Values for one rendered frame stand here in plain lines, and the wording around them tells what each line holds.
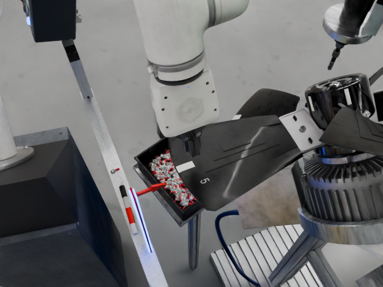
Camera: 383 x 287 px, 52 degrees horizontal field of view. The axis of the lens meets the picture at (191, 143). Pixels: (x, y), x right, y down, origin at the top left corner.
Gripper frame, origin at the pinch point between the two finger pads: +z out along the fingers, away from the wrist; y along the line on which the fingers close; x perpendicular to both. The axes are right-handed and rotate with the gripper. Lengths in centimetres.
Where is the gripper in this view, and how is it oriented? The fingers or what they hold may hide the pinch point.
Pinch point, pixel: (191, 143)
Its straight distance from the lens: 68.2
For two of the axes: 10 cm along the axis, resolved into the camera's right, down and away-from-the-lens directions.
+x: -3.8, -6.0, 7.1
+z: 1.3, 7.2, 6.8
